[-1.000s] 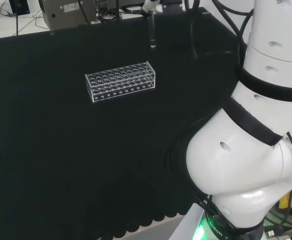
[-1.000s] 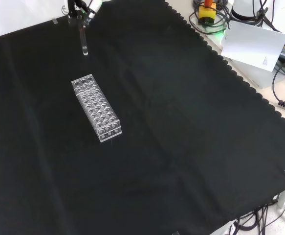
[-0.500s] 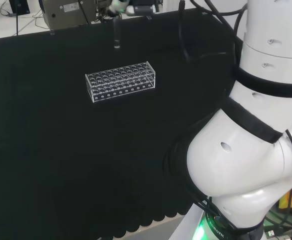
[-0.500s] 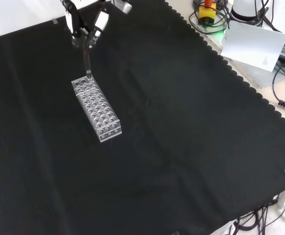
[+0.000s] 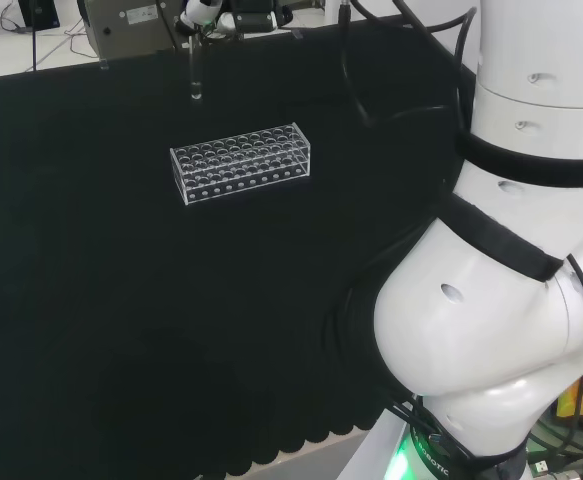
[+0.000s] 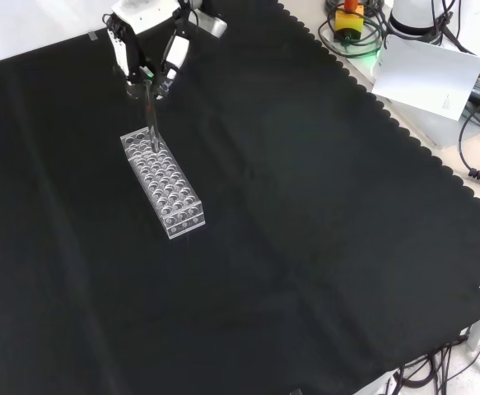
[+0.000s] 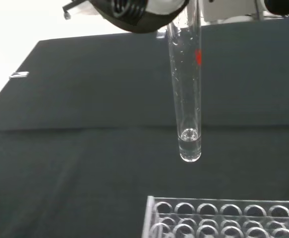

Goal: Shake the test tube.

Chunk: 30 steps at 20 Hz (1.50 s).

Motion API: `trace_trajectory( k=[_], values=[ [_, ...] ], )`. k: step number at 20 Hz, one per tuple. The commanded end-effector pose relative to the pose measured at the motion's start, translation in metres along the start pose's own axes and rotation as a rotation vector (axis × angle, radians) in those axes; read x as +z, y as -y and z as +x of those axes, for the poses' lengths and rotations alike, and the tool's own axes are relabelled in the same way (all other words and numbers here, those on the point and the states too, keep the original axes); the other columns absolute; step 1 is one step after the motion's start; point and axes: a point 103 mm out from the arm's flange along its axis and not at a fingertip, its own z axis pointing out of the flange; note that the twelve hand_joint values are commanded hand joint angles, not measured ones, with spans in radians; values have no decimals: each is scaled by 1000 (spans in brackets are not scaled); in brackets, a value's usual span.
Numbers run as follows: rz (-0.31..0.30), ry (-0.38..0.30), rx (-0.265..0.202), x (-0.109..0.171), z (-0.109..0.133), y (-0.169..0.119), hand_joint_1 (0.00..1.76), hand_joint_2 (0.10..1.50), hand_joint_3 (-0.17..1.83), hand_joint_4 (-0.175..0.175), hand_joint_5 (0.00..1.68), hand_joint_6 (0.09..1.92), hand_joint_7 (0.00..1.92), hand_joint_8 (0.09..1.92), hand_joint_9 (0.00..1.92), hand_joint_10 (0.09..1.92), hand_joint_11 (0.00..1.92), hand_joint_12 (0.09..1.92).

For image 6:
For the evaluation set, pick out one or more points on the grey tape piece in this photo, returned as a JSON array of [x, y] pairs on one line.
[[93, 36]]

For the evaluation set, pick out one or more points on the white round stand base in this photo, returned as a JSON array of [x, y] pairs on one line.
[[408, 18]]

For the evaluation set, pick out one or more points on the pale grey board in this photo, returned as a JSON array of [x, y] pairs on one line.
[[437, 129]]

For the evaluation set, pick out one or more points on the yellow stop button box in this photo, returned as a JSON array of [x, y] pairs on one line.
[[348, 24]]

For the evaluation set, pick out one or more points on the clear plastic test tube rack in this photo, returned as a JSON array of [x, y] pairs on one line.
[[167, 193]]

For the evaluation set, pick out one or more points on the clear glass test tube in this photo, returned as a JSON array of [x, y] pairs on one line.
[[152, 121]]

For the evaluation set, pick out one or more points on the black bench cloth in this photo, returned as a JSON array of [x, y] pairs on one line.
[[264, 214]]

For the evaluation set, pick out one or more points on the white paper sheet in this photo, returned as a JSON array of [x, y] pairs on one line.
[[425, 76]]

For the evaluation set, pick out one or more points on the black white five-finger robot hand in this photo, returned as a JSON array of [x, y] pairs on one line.
[[141, 18]]

